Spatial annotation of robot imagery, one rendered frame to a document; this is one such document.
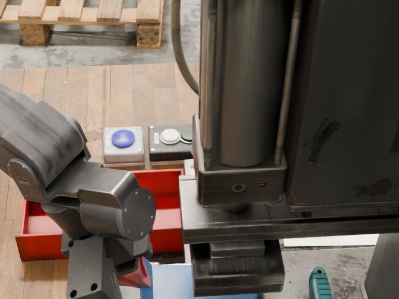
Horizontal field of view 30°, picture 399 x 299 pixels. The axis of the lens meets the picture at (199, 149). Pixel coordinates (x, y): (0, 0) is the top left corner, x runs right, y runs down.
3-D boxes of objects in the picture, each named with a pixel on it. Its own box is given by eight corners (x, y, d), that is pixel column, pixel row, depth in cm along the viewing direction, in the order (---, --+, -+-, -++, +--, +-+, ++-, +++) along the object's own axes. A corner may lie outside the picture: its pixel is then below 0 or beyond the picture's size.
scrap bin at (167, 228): (27, 200, 119) (22, 175, 115) (183, 193, 121) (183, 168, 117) (21, 261, 111) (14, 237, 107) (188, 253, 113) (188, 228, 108)
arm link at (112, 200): (171, 204, 82) (132, 116, 76) (127, 259, 77) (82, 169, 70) (94, 193, 89) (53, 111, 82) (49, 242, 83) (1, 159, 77)
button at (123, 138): (111, 137, 127) (111, 128, 126) (135, 136, 128) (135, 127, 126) (111, 153, 125) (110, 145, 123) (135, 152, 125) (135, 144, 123)
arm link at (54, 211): (127, 205, 85) (97, 168, 80) (104, 247, 82) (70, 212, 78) (83, 198, 89) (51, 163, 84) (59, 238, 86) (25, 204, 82)
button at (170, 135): (161, 137, 127) (161, 129, 126) (178, 136, 128) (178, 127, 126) (162, 149, 125) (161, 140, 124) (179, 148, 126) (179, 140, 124)
